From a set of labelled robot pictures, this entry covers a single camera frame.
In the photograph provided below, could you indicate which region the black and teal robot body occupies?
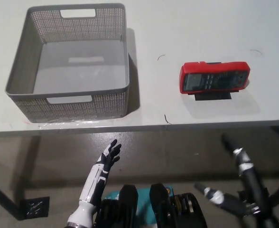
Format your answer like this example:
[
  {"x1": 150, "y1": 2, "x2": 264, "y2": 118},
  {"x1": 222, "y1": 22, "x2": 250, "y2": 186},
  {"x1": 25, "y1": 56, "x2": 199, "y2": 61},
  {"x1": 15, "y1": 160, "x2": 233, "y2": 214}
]
[{"x1": 95, "y1": 182, "x2": 208, "y2": 228}]

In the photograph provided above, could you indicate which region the black tape patch on table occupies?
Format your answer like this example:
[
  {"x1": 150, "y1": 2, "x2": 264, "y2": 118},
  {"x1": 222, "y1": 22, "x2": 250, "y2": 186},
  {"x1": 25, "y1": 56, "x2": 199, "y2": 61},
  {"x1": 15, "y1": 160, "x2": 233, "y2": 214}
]
[{"x1": 193, "y1": 91, "x2": 233, "y2": 102}]

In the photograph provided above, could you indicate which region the grey perforated plastic basket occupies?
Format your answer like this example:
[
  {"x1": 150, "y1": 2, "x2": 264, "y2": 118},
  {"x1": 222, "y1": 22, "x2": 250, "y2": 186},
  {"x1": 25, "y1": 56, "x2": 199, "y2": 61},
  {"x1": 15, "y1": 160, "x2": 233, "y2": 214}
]
[{"x1": 4, "y1": 2, "x2": 130, "y2": 124}]

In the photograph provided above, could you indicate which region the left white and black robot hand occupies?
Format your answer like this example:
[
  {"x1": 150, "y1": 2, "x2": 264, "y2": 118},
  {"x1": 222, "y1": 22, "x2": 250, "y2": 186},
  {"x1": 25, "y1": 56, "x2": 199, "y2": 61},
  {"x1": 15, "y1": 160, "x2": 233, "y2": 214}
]
[{"x1": 95, "y1": 139, "x2": 122, "y2": 177}]

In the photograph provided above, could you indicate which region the red digital multimeter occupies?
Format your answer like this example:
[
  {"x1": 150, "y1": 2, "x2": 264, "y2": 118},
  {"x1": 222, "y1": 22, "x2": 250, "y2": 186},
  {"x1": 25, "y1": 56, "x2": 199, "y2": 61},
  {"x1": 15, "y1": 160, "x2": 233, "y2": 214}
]
[{"x1": 179, "y1": 61, "x2": 251, "y2": 95}]

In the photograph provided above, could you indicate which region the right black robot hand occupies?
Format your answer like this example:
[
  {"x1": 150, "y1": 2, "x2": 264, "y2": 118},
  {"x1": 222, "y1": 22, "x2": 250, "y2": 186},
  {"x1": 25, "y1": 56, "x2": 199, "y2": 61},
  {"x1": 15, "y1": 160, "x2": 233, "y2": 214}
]
[{"x1": 221, "y1": 133, "x2": 253, "y2": 173}]

